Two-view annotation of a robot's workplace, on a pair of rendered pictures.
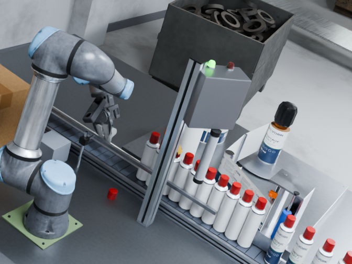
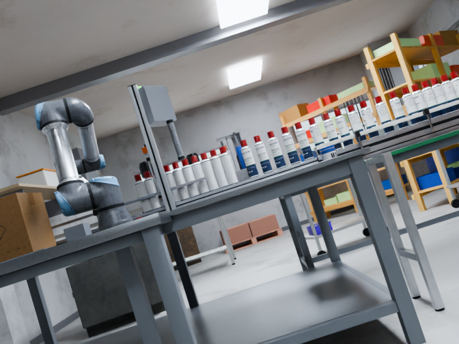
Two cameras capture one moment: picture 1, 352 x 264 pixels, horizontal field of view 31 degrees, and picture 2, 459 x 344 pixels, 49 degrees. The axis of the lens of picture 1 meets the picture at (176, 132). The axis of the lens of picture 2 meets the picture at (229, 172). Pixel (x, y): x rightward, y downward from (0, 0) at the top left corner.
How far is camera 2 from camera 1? 175 cm
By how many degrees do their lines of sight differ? 40
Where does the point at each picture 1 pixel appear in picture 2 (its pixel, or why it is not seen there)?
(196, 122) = (156, 116)
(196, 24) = (93, 265)
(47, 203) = (110, 197)
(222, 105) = (162, 103)
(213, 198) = (197, 171)
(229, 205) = (208, 166)
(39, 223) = (114, 216)
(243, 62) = (141, 263)
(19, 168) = (77, 188)
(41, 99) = (62, 140)
